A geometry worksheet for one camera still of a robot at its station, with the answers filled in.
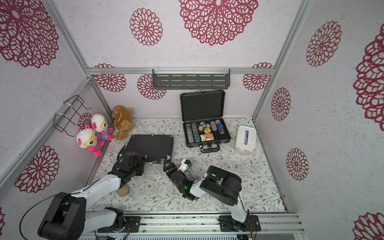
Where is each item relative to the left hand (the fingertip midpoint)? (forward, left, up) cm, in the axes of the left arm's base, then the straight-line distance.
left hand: (146, 158), depth 91 cm
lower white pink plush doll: (+6, +31, +13) cm, 34 cm away
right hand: (-5, -11, +2) cm, 12 cm away
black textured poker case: (+10, -1, -5) cm, 11 cm away
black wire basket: (+8, +36, +25) cm, 45 cm away
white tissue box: (+13, -63, 0) cm, 64 cm away
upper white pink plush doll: (+17, +30, +11) cm, 36 cm away
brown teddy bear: (+30, +24, 0) cm, 38 cm away
